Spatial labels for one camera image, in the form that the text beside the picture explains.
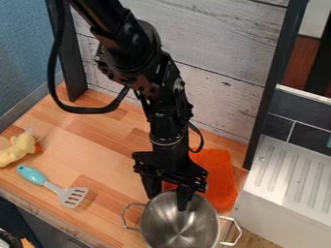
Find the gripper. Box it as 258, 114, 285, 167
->
130, 138, 210, 213

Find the orange cloth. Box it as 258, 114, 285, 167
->
161, 148, 240, 211

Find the blue handled grey spatula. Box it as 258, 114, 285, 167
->
15, 164, 91, 209

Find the silver pot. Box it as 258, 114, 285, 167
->
121, 189, 244, 248

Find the yellow plush toy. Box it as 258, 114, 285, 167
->
0, 133, 40, 169

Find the toy sink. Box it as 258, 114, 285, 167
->
233, 84, 331, 248

